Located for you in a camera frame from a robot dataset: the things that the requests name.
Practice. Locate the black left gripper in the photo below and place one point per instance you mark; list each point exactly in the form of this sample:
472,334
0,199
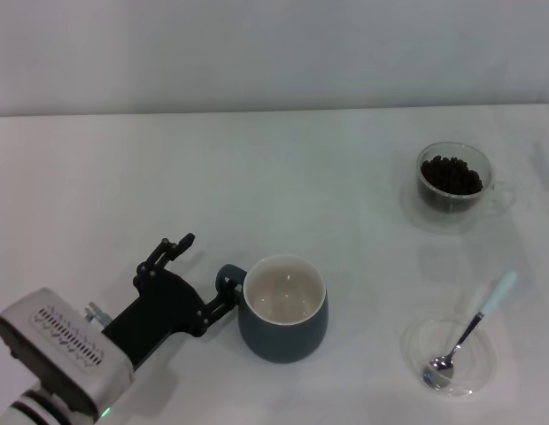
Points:
161,305

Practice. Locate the dark teal ceramic mug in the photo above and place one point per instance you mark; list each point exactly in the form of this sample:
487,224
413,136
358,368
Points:
283,329

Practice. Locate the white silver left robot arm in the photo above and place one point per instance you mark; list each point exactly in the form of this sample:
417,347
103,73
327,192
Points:
22,409

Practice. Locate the clear glass cup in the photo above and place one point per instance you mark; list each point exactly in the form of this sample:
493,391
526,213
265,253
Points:
453,201

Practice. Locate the coffee beans in glass cup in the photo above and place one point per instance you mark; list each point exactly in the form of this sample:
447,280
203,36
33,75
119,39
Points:
451,179

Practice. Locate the silver connector plug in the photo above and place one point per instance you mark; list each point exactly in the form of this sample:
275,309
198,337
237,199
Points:
96,313

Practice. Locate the clear glass saucer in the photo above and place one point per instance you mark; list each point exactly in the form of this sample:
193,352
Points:
438,223
473,354

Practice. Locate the silver vented wrist camera box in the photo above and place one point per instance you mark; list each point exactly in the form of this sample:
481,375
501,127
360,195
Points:
57,341

